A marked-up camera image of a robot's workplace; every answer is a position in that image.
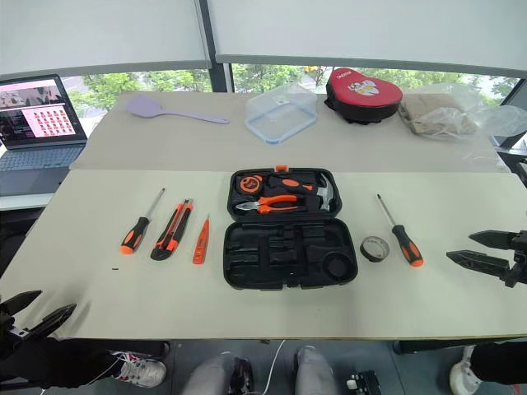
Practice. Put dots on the black table crossbar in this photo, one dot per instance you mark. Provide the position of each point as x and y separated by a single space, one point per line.
436 346

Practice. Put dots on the clear plastic food container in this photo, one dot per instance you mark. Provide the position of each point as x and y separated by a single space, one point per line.
282 111

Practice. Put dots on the beige folded cloth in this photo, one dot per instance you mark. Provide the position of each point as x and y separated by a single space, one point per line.
432 115

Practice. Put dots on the clear plastic bag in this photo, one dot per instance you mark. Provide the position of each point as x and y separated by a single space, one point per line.
494 117

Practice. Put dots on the black grey device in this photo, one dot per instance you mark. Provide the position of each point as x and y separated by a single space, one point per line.
512 158

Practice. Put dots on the open laptop computer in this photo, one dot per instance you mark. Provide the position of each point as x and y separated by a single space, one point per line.
37 119

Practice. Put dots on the white roller blind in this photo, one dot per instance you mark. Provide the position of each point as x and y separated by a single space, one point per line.
370 29
99 33

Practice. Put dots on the small black white device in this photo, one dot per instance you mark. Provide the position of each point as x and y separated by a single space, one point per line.
364 382

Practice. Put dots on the dark window post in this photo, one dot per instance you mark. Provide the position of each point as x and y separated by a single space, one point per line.
218 49

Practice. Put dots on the grey rounded shape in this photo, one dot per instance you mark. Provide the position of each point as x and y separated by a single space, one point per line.
216 372
315 370

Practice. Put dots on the orange black tape measure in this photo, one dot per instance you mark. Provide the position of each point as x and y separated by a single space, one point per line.
250 183

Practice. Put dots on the white shoe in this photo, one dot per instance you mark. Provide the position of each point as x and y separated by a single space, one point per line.
463 374

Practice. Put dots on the purple spatula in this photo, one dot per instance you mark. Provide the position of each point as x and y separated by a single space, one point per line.
142 106

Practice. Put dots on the red and black bag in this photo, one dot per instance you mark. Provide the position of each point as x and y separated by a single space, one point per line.
362 92

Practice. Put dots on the orange voltage tester pen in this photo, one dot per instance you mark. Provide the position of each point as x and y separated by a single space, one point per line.
201 243

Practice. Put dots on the black electrical tape roll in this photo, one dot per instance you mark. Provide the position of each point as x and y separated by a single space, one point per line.
364 251

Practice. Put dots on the white red sneaker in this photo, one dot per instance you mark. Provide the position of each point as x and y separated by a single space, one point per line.
144 370

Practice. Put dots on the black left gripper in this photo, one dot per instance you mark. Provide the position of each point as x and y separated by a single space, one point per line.
10 333

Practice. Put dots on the orange black utility knife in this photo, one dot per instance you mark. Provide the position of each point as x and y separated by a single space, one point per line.
171 234

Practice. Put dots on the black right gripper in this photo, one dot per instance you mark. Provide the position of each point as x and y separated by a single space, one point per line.
519 263

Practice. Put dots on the black tool case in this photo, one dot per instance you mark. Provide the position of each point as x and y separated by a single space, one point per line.
288 263

